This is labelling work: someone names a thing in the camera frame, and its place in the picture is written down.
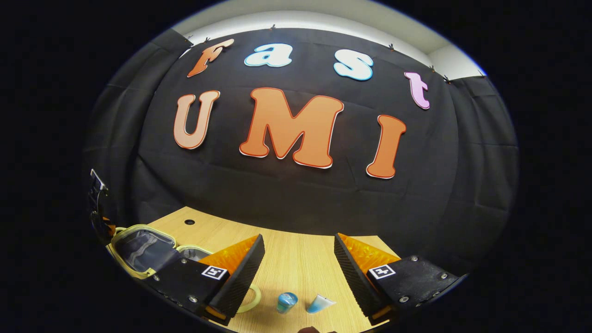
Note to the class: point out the blue capped clear bottle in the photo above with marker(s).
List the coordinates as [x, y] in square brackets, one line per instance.
[286, 301]

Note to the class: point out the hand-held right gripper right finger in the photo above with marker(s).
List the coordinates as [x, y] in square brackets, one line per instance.
[356, 277]

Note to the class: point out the white and blue tube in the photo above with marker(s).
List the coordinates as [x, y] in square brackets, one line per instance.
[319, 304]

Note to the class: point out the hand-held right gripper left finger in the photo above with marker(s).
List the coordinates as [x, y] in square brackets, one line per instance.
[240, 277]

